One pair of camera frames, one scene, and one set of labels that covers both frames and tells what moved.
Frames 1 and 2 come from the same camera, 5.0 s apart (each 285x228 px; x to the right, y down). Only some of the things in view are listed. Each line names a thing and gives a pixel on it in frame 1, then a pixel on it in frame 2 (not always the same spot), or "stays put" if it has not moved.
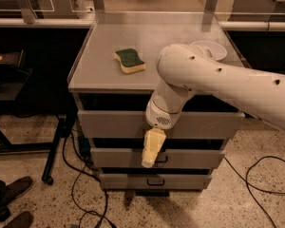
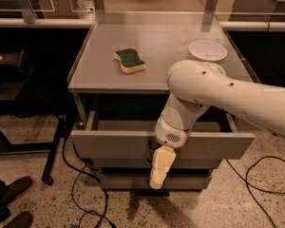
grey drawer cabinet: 113,81 stays put
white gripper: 159,117 → 168,134
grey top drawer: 123,117 → 136,139
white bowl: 216,50 stays put
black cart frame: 9,78 stays put
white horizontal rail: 27,23 stays put
